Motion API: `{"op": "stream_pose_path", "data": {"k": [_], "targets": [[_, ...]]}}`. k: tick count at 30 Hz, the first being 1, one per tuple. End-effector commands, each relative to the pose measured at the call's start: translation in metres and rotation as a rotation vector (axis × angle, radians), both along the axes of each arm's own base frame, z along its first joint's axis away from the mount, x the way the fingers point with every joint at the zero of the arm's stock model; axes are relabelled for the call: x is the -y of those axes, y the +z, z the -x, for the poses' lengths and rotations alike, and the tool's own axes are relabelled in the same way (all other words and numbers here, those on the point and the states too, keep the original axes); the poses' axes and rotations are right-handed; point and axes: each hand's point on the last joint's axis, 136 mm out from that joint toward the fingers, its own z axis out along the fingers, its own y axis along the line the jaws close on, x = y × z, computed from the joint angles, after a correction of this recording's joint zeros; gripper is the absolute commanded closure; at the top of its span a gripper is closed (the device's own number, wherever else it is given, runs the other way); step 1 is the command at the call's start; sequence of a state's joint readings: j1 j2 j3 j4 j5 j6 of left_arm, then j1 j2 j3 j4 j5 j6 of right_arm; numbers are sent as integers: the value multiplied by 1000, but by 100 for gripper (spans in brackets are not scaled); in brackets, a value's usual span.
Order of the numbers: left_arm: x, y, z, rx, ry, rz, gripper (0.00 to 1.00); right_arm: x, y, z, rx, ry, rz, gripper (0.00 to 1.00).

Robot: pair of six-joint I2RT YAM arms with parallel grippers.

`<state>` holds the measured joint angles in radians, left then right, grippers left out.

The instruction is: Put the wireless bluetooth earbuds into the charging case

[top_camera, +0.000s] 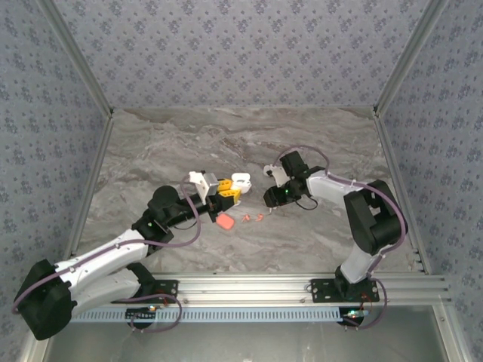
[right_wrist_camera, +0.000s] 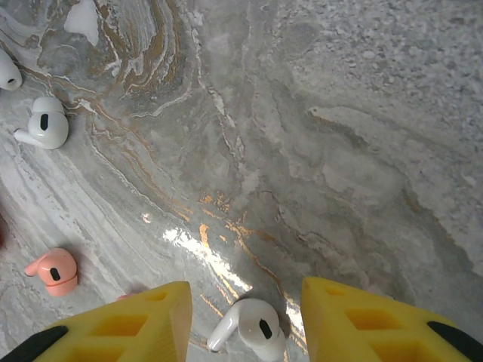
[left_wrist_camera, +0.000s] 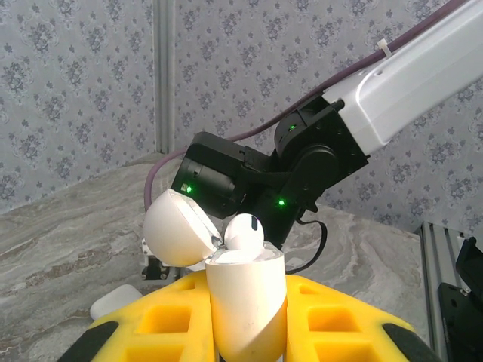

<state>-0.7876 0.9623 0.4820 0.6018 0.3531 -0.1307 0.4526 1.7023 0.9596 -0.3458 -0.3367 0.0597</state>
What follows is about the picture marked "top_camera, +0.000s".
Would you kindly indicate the white earbud charging case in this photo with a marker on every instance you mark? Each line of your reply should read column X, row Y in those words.
column 242, row 184

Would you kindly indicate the pink earbud charging case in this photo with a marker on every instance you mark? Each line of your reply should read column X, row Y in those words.
column 225, row 221

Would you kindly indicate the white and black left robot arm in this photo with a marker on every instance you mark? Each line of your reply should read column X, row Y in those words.
column 105, row 250

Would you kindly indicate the small black controller board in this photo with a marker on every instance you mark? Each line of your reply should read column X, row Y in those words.
column 354, row 316
column 141, row 313

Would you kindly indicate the aluminium frame side rail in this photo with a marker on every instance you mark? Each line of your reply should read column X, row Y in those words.
column 92, row 181
column 403, row 196

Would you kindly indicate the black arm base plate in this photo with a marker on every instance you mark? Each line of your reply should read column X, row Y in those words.
column 166, row 288
column 324, row 290

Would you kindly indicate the aluminium mounting rail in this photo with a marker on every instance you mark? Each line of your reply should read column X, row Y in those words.
column 245, row 288

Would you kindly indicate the aluminium frame post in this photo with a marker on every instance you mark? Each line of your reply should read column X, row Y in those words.
column 75, row 56
column 411, row 56

